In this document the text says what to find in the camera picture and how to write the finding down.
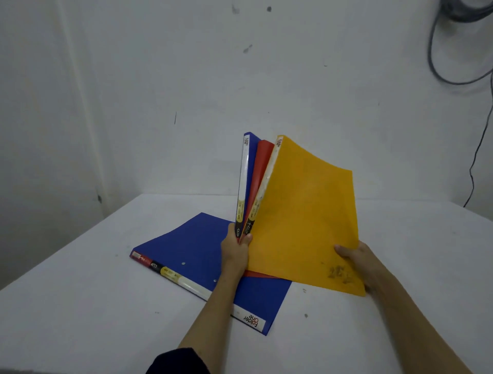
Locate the person's left hand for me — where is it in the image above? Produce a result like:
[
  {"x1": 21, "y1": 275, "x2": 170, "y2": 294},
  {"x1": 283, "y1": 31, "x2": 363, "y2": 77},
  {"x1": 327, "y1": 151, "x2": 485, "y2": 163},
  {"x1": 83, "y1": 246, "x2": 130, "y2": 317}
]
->
[{"x1": 220, "y1": 223, "x2": 253, "y2": 277}]

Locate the blue plastic folder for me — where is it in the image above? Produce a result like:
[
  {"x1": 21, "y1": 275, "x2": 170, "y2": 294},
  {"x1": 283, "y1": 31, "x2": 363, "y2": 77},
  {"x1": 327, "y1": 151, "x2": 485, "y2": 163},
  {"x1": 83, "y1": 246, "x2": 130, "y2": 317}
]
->
[
  {"x1": 234, "y1": 132, "x2": 263, "y2": 238},
  {"x1": 130, "y1": 212, "x2": 292, "y2": 336}
]

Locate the thick black cable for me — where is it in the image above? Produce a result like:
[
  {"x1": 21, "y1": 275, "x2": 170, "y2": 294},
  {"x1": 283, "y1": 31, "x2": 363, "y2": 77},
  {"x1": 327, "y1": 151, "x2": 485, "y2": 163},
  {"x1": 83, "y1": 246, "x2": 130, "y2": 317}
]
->
[{"x1": 427, "y1": 0, "x2": 493, "y2": 86}]

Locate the black sleeve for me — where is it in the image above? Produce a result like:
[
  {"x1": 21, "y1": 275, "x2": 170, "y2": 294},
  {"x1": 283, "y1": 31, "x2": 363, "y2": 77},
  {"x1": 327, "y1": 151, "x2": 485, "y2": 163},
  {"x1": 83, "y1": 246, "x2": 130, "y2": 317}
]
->
[{"x1": 145, "y1": 348, "x2": 211, "y2": 374}]

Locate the person's right hand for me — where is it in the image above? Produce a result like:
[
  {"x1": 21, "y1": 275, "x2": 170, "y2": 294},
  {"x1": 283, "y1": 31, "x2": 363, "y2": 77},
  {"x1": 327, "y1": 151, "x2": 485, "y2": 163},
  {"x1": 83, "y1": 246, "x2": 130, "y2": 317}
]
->
[{"x1": 334, "y1": 241, "x2": 386, "y2": 295}]

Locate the person's left forearm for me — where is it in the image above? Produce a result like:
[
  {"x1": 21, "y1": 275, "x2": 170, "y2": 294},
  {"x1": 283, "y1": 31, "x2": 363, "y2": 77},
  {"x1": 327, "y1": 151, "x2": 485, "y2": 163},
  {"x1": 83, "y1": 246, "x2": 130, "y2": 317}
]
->
[{"x1": 177, "y1": 270, "x2": 248, "y2": 360}]

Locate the thin black cable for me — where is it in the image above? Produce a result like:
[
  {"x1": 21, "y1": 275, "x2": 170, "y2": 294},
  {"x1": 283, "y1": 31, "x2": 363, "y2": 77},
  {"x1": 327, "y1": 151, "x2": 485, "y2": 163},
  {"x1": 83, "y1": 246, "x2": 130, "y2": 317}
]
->
[{"x1": 463, "y1": 69, "x2": 493, "y2": 209}]

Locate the yellow plastic folder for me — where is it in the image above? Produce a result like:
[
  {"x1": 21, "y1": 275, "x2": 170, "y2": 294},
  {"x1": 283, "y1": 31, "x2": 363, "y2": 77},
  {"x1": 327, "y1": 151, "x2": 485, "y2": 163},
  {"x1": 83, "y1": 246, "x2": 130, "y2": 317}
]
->
[{"x1": 244, "y1": 135, "x2": 366, "y2": 297}]

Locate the red plastic folder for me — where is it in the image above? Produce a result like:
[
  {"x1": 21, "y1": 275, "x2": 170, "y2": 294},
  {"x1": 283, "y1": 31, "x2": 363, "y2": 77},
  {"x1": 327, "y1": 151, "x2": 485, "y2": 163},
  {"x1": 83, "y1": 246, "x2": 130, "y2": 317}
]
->
[{"x1": 238, "y1": 140, "x2": 280, "y2": 279}]

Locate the person's right forearm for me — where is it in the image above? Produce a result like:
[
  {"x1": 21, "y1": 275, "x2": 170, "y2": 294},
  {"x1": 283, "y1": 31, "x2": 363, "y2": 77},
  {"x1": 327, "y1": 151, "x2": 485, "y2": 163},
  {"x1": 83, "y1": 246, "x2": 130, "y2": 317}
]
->
[{"x1": 365, "y1": 270, "x2": 473, "y2": 374}]

